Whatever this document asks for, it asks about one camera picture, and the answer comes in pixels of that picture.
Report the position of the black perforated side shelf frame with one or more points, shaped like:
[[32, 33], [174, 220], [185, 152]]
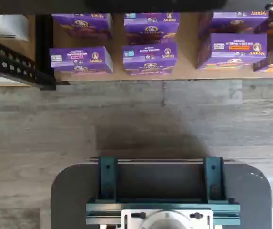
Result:
[[7, 59]]

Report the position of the black metal shelf frame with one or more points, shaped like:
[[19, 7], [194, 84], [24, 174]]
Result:
[[44, 47]]

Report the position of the teal aluminium base frame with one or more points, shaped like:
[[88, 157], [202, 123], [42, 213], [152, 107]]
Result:
[[162, 207]]

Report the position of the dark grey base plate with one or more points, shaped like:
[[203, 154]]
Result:
[[67, 202]]

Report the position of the purple Annie's box orange label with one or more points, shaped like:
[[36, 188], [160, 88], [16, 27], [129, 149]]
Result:
[[238, 47], [234, 21]]

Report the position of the wooden shelf board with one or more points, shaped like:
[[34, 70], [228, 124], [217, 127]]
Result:
[[188, 74], [32, 35]]

